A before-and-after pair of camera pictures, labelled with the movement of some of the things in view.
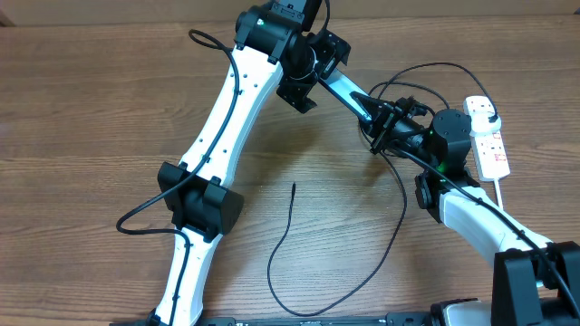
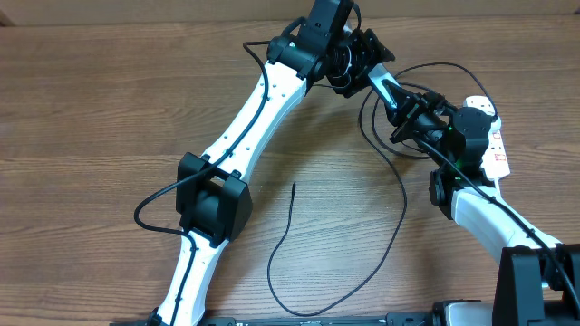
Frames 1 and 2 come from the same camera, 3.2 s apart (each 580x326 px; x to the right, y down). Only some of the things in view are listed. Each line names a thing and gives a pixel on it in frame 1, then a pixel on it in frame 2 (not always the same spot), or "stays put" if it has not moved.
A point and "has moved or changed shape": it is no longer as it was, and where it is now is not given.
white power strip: (488, 148) stays put
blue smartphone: (342, 86) has moved or changed shape
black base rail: (344, 319) stays put
